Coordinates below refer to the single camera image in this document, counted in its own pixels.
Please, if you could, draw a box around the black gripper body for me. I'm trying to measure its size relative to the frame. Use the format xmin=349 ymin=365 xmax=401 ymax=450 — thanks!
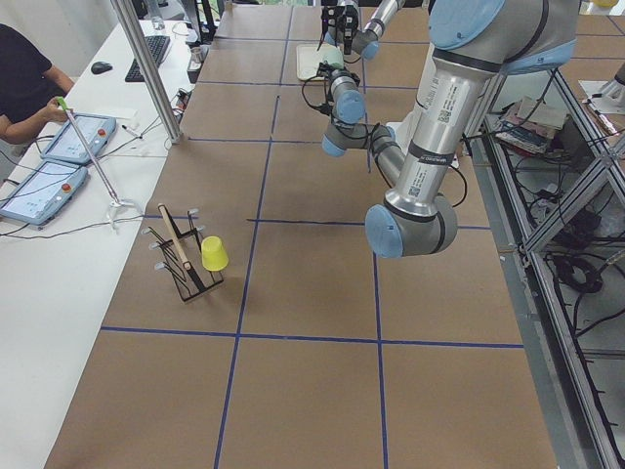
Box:
xmin=327 ymin=3 xmax=359 ymax=45
xmin=316 ymin=63 xmax=336 ymax=81

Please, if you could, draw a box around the pale green cup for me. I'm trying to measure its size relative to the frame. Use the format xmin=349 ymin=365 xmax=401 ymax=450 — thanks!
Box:
xmin=317 ymin=44 xmax=345 ymax=69

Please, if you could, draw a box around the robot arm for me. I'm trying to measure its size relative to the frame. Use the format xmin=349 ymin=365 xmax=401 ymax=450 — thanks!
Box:
xmin=317 ymin=1 xmax=580 ymax=258
xmin=317 ymin=0 xmax=405 ymax=60

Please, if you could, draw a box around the cream bear print tray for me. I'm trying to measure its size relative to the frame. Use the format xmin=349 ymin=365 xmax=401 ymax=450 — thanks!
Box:
xmin=296 ymin=44 xmax=319 ymax=82

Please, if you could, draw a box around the yellow cup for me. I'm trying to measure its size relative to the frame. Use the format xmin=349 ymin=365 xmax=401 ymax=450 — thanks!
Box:
xmin=200 ymin=235 xmax=229 ymax=272

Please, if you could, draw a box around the metal can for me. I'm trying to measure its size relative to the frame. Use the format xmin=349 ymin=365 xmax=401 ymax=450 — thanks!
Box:
xmin=189 ymin=46 xmax=204 ymax=64

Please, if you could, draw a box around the black keyboard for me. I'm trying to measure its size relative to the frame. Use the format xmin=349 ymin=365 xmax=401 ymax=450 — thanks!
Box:
xmin=124 ymin=34 xmax=172 ymax=83

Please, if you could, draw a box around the stack of books papers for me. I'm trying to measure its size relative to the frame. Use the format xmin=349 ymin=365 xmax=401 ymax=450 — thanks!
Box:
xmin=494 ymin=97 xmax=568 ymax=154

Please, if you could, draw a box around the black computer mouse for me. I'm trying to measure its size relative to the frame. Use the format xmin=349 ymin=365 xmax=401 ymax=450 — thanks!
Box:
xmin=91 ymin=61 xmax=112 ymax=75

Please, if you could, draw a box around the upper teach pendant tablet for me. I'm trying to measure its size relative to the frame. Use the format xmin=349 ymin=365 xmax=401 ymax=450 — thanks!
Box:
xmin=39 ymin=112 xmax=118 ymax=166

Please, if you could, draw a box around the teach pendant tablet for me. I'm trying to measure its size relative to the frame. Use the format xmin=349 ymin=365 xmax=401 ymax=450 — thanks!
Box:
xmin=39 ymin=112 xmax=118 ymax=166
xmin=1 ymin=160 xmax=88 ymax=227

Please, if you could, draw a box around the metal stand with green tip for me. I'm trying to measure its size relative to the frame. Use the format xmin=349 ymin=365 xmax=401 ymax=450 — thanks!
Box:
xmin=56 ymin=97 xmax=143 ymax=231

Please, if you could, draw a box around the seated person black shirt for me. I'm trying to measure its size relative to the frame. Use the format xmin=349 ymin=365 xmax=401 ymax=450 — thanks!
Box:
xmin=1 ymin=24 xmax=74 ymax=145

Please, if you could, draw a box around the lower teach pendant tablet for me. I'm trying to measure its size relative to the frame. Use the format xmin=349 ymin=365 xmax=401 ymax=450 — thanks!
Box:
xmin=1 ymin=160 xmax=88 ymax=227

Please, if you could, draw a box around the aluminium frame post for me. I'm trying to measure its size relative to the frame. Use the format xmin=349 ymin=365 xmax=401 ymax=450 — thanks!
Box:
xmin=110 ymin=0 xmax=182 ymax=145

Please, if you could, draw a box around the wooden rack handle rod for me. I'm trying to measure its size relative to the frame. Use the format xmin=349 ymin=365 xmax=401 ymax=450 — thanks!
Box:
xmin=157 ymin=203 xmax=191 ymax=271

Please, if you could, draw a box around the black wire cup rack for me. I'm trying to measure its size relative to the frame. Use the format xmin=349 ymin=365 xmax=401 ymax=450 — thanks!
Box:
xmin=141 ymin=203 xmax=225 ymax=303

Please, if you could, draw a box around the aluminium frame rack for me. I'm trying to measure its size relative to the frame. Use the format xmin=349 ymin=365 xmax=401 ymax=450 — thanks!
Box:
xmin=471 ymin=71 xmax=624 ymax=468

